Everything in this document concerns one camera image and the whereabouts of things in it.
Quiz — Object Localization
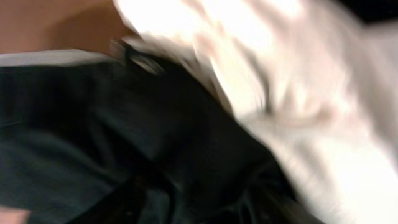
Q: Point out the black garment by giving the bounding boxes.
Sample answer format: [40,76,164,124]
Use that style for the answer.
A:
[1,49,317,223]

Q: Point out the white shirt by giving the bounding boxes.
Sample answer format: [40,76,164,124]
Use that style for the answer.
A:
[114,0,397,223]

